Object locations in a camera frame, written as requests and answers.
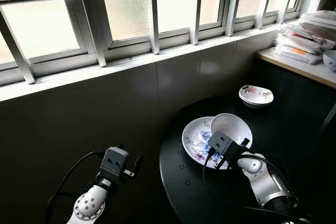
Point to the white ceramic bowl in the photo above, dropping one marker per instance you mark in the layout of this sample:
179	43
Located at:
233	124

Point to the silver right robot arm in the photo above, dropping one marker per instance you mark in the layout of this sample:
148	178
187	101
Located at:
265	182

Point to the white floral plate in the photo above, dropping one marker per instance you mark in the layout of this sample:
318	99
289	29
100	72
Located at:
197	141

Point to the black round table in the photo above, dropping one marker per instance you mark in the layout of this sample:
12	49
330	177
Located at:
189	192

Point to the small white floral dish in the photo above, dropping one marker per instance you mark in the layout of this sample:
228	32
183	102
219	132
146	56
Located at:
256	95

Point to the beige counter ledge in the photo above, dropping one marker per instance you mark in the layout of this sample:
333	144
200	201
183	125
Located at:
294	66

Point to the white framed frosted window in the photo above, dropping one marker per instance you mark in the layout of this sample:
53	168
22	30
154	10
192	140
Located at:
136	30

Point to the white package with orange label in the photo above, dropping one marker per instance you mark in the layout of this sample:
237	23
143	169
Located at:
299	52

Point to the clear package with red contents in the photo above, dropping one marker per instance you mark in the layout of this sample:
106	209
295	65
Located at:
310	34

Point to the white metal window grille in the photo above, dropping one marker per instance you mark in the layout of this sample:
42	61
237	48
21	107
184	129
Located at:
18	45

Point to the white lidded plastic container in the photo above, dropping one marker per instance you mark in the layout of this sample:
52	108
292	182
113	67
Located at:
320	18

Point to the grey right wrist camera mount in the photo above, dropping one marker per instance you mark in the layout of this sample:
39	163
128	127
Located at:
223	143

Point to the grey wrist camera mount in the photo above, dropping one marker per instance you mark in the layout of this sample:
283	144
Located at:
223	143
114	162

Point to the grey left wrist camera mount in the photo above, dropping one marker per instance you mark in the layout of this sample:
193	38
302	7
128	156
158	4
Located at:
114	162

